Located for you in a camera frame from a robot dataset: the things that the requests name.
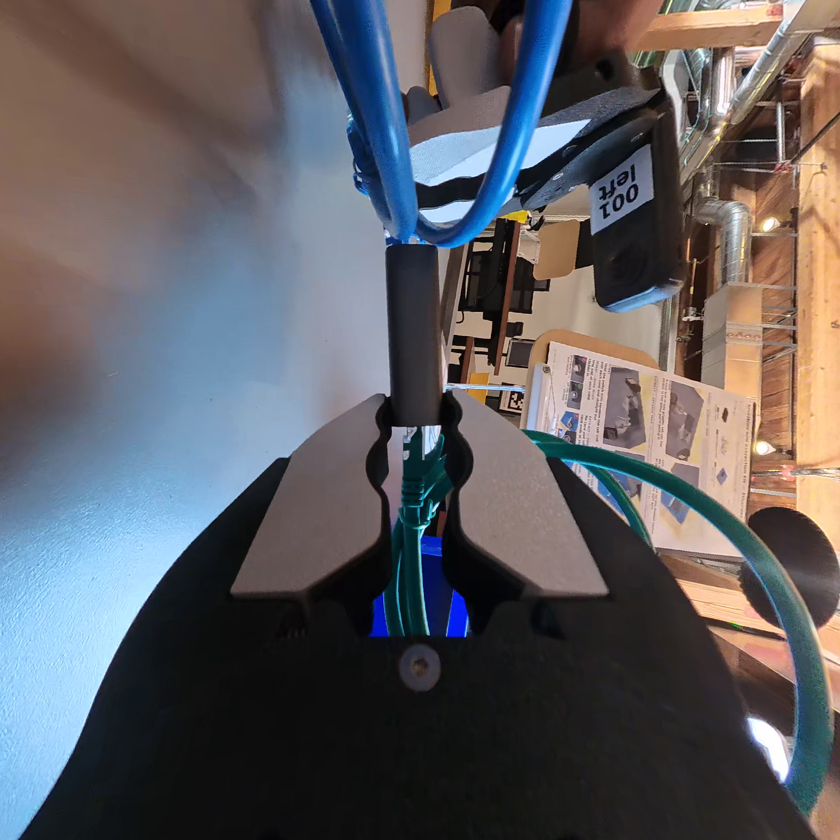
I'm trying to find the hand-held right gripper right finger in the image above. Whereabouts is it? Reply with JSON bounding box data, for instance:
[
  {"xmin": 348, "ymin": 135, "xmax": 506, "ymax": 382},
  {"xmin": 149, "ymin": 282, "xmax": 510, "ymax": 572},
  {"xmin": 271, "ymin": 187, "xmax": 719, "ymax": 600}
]
[{"xmin": 441, "ymin": 390, "xmax": 610, "ymax": 634}]

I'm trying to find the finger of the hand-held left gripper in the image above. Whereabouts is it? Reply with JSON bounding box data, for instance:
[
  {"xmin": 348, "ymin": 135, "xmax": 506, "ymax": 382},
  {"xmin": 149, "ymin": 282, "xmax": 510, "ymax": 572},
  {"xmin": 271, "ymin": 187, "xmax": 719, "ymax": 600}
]
[
  {"xmin": 416, "ymin": 174, "xmax": 529, "ymax": 228},
  {"xmin": 406, "ymin": 87, "xmax": 593, "ymax": 190}
]

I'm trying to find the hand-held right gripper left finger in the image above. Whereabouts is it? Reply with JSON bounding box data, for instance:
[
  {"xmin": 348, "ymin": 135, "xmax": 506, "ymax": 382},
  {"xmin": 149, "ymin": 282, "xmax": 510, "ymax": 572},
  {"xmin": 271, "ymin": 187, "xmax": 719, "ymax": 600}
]
[{"xmin": 230, "ymin": 394, "xmax": 395, "ymax": 634}]

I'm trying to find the blue ethernet cable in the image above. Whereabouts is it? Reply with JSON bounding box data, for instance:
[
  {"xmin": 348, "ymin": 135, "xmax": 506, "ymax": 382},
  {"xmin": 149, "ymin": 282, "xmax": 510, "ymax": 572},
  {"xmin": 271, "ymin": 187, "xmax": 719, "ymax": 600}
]
[{"xmin": 308, "ymin": 0, "xmax": 572, "ymax": 249}]

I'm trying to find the black ethernet coupler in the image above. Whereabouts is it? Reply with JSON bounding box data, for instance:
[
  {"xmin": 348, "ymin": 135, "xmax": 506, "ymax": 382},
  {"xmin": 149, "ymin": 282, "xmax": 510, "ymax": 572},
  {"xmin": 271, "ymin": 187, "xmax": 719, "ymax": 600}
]
[{"xmin": 384, "ymin": 243, "xmax": 446, "ymax": 422}]

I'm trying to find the green ethernet cable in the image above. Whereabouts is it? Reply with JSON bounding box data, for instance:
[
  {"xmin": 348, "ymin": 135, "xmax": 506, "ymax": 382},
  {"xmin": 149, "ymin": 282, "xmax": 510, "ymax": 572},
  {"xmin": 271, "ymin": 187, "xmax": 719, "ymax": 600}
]
[{"xmin": 390, "ymin": 423, "xmax": 834, "ymax": 818}]

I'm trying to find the person's left hand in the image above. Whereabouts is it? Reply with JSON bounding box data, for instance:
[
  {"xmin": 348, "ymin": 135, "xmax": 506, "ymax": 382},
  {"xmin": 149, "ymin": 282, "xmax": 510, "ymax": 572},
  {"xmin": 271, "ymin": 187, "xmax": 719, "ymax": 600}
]
[{"xmin": 566, "ymin": 0, "xmax": 636, "ymax": 65}]

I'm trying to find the blue plastic bin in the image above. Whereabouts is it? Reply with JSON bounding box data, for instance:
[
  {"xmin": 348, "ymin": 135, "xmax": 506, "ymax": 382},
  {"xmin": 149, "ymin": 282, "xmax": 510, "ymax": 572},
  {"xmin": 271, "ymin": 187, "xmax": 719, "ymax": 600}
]
[{"xmin": 371, "ymin": 535, "xmax": 471, "ymax": 639}]

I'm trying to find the wooden chair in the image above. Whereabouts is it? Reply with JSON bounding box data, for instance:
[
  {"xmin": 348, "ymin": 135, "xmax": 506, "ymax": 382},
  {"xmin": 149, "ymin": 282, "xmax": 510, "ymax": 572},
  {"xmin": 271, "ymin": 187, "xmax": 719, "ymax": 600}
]
[{"xmin": 533, "ymin": 220, "xmax": 582, "ymax": 282}]

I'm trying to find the printed instruction sheet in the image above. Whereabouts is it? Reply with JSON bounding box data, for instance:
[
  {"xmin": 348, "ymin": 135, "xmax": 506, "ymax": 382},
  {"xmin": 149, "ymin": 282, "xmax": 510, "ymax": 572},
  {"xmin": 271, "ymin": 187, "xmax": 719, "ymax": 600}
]
[{"xmin": 543, "ymin": 340, "xmax": 757, "ymax": 560}]

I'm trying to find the black fuzzy round object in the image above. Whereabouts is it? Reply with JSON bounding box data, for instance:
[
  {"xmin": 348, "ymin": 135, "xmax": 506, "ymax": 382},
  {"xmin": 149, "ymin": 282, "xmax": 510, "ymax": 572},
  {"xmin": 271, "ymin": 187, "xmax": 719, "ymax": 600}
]
[{"xmin": 740, "ymin": 505, "xmax": 840, "ymax": 626}]

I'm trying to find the silver ventilation duct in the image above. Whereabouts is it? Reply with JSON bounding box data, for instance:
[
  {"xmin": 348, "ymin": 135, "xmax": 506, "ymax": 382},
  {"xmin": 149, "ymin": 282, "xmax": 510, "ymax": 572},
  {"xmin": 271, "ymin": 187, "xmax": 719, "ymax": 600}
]
[{"xmin": 656, "ymin": 0, "xmax": 828, "ymax": 286}]

